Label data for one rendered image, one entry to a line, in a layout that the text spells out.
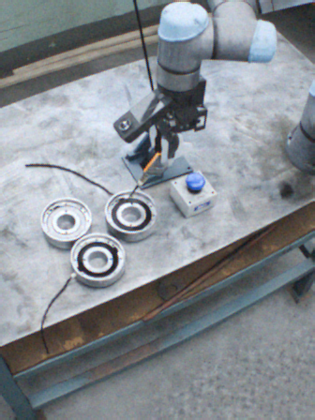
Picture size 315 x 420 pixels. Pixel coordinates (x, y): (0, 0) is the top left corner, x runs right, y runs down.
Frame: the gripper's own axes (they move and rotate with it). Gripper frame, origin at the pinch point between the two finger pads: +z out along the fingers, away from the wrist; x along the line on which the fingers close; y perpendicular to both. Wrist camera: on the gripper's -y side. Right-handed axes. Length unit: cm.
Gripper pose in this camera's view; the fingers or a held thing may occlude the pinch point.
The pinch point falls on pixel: (158, 157)
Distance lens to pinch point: 110.7
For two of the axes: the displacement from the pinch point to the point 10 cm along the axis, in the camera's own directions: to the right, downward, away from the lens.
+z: -0.6, 5.9, 8.1
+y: 8.9, -3.4, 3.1
